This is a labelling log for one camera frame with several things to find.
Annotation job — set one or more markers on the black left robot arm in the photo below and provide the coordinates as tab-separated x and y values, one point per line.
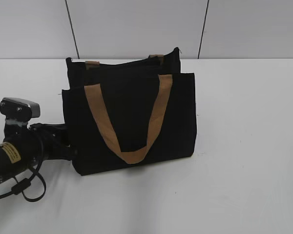
9	154

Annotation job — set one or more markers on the black canvas tote bag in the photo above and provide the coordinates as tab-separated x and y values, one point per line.
129	114

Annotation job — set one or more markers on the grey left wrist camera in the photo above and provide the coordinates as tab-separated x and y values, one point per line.
18	111

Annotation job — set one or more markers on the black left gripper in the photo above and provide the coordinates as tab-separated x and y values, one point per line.
38	142

